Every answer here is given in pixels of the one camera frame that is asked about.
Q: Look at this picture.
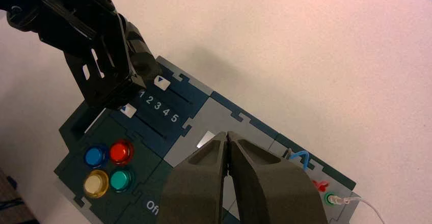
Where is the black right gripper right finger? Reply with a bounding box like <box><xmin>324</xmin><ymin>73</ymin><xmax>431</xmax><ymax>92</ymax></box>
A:
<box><xmin>227</xmin><ymin>131</ymin><xmax>329</xmax><ymax>224</ymax></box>

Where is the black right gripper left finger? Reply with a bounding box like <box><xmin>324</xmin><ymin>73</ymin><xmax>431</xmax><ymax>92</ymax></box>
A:
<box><xmin>155</xmin><ymin>131</ymin><xmax>229</xmax><ymax>224</ymax></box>

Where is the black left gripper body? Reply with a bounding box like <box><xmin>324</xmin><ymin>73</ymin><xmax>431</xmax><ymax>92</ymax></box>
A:
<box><xmin>40</xmin><ymin>0</ymin><xmax>141</xmax><ymax>110</ymax></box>

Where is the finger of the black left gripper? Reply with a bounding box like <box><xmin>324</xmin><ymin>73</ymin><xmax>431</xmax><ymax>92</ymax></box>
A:
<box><xmin>58</xmin><ymin>101</ymin><xmax>108</xmax><ymax>143</ymax></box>
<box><xmin>120</xmin><ymin>13</ymin><xmax>163</xmax><ymax>89</ymax></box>

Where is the white slider knob blue arrow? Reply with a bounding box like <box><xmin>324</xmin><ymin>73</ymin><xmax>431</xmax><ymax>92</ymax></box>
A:
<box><xmin>153</xmin><ymin>75</ymin><xmax>171</xmax><ymax>91</ymax></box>
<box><xmin>120</xmin><ymin>103</ymin><xmax>138</xmax><ymax>119</ymax></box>

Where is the blue round push button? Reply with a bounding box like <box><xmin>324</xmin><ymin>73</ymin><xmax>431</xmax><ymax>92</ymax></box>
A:
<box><xmin>83</xmin><ymin>144</ymin><xmax>110</xmax><ymax>169</ymax></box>

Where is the red plug connector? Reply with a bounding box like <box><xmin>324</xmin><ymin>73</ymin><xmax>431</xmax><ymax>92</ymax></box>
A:
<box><xmin>312</xmin><ymin>179</ymin><xmax>330</xmax><ymax>193</ymax></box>

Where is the green audio jack socket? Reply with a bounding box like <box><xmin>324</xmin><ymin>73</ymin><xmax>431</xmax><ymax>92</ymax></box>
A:
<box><xmin>323</xmin><ymin>192</ymin><xmax>338</xmax><ymax>207</ymax></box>

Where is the red round push button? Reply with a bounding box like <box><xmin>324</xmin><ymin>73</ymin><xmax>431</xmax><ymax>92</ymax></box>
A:
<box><xmin>109</xmin><ymin>139</ymin><xmax>135</xmax><ymax>166</ymax></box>

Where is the yellow round push button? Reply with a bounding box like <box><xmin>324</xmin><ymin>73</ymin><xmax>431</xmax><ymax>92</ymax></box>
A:
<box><xmin>83</xmin><ymin>169</ymin><xmax>110</xmax><ymax>199</ymax></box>

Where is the green round push button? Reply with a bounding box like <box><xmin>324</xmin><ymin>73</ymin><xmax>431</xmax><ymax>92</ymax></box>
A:
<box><xmin>110</xmin><ymin>167</ymin><xmax>135</xmax><ymax>193</ymax></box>

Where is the dark tiled task board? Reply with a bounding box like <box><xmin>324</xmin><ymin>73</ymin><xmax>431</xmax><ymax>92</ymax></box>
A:
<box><xmin>53</xmin><ymin>55</ymin><xmax>361</xmax><ymax>224</ymax></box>

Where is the blue wire loop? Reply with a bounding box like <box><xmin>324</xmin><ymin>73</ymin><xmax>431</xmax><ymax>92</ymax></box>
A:
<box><xmin>290</xmin><ymin>150</ymin><xmax>311</xmax><ymax>172</ymax></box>

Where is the white cable with plug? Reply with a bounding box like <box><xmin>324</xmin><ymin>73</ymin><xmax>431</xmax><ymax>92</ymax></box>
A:
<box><xmin>330</xmin><ymin>195</ymin><xmax>386</xmax><ymax>224</ymax></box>

